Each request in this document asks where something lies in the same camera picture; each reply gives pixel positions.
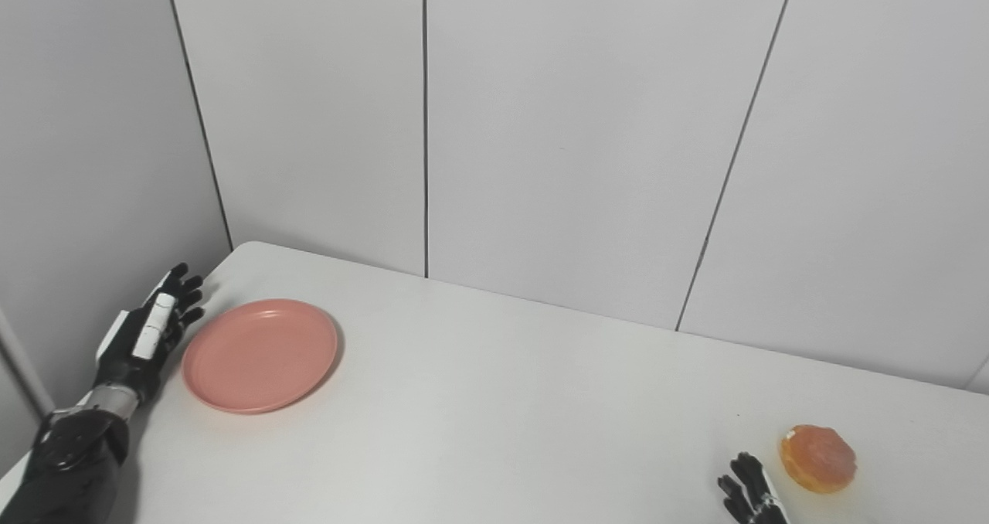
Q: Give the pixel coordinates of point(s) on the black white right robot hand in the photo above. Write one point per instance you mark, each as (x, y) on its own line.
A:
(753, 501)

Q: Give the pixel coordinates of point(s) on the orange cream puff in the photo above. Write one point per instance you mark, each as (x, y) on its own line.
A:
(817, 459)

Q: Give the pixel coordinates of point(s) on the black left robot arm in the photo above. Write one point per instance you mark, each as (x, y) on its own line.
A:
(69, 470)

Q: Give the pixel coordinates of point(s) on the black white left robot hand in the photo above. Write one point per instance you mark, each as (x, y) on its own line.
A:
(127, 369)

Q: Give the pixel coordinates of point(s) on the pink round plate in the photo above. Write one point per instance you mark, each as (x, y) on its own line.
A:
(259, 358)

